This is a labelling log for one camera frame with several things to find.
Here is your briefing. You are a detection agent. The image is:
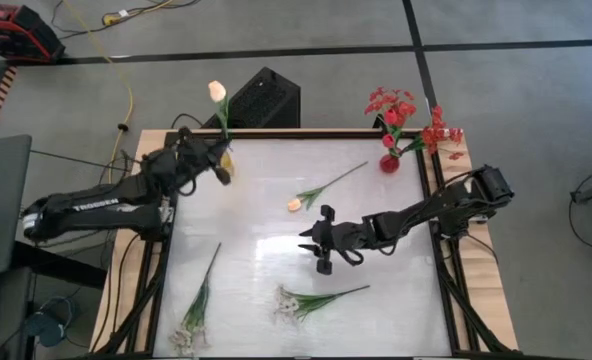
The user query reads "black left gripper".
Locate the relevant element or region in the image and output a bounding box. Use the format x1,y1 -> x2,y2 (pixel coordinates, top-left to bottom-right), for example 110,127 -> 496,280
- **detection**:
177,128 -> 233,187

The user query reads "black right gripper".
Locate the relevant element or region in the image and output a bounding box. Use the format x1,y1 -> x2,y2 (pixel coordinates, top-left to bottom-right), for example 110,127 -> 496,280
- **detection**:
297,204 -> 375,277

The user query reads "cream artificial tulip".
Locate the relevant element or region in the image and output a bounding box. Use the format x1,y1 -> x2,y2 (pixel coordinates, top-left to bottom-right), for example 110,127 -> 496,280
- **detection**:
207,79 -> 233,151
286,160 -> 370,213

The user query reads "white artificial flower bunch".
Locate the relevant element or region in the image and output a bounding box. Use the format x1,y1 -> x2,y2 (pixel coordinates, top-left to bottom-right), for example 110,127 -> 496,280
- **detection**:
274,284 -> 371,325
168,242 -> 223,357

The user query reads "red artificial flower bunch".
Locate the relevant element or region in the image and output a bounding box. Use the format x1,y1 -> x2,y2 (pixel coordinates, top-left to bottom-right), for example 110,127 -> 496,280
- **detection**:
364,87 -> 418,151
398,104 -> 466,162

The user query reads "red glass vase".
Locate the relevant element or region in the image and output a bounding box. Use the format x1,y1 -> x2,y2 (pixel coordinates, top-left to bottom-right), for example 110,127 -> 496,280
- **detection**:
378,149 -> 402,175

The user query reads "black speaker box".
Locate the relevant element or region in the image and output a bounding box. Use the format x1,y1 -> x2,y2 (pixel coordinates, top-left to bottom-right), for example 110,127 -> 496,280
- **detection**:
200,66 -> 302,130

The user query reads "grey equipment cart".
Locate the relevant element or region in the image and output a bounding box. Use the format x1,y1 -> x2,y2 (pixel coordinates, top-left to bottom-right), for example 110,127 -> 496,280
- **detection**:
0,133 -> 33,279

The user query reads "red and black tool case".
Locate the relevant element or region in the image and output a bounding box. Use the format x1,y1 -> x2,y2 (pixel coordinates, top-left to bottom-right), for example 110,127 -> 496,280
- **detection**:
0,3 -> 66,64

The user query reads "black table frame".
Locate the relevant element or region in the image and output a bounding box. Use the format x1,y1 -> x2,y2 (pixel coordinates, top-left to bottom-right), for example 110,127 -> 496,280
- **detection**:
93,128 -> 522,360

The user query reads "yellow cable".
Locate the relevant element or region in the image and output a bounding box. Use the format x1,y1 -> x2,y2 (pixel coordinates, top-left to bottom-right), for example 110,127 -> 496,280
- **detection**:
60,0 -> 135,186

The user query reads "teal coiled cable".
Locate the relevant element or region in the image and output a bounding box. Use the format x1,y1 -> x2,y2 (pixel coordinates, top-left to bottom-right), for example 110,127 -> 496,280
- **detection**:
23,297 -> 77,349

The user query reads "black looped floor cable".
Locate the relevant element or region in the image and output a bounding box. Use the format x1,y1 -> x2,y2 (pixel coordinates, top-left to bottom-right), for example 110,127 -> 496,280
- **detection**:
568,168 -> 592,252

